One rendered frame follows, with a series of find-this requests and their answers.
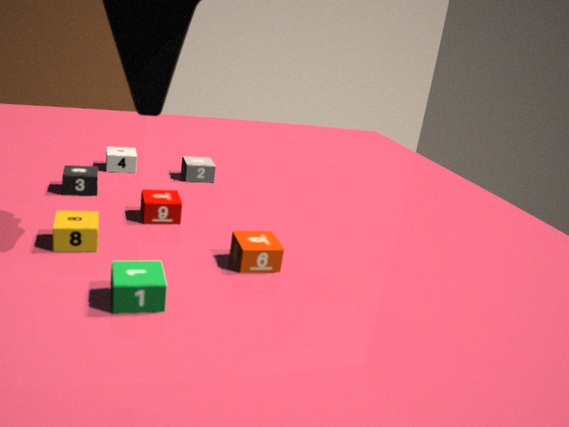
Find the orange block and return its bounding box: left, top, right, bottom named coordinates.
left=229, top=231, right=285, bottom=273

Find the red block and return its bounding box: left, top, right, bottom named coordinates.
left=140, top=189, right=182, bottom=224

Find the yellow block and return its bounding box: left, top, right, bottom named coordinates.
left=52, top=211, right=99, bottom=253

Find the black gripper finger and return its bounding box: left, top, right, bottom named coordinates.
left=103, top=0, right=201, bottom=117

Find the green block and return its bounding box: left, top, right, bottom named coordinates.
left=110, top=261, right=167, bottom=314

